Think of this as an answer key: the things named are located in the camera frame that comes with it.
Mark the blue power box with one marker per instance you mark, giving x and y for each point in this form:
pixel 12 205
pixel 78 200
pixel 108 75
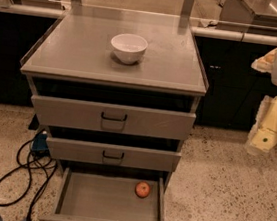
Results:
pixel 39 146

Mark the grey middle drawer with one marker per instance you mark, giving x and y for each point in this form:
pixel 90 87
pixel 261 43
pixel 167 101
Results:
pixel 108 154

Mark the grey top drawer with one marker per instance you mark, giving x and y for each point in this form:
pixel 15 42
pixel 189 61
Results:
pixel 67 113

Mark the grey drawer cabinet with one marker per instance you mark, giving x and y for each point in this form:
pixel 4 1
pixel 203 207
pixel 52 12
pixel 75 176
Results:
pixel 77 62

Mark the red apple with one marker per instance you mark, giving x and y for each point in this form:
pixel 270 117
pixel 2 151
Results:
pixel 142 189

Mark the grey drawer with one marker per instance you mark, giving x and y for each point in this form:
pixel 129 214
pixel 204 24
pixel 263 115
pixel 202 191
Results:
pixel 108 154
pixel 89 197
pixel 67 113

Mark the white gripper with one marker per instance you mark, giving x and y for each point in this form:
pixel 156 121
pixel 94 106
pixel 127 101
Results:
pixel 264 137

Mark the grey bottom drawer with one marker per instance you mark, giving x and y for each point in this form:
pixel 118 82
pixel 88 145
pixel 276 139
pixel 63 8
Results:
pixel 89 197

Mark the white ceramic bowl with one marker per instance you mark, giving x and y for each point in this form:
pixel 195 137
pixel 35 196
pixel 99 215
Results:
pixel 129 48

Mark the background steel table right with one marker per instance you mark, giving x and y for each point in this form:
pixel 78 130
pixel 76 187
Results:
pixel 249 16

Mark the white horizontal rail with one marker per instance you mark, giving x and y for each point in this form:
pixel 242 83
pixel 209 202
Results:
pixel 196 31

